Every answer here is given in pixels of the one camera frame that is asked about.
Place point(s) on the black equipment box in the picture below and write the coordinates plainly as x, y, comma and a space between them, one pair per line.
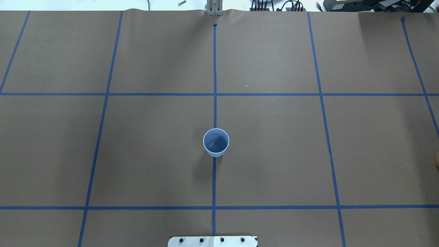
412, 6

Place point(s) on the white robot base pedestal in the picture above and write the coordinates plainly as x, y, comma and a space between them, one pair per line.
213, 241

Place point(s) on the light blue plastic cup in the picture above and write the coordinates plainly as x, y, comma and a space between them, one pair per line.
215, 142

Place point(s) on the aluminium frame post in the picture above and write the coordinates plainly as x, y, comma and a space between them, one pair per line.
214, 8

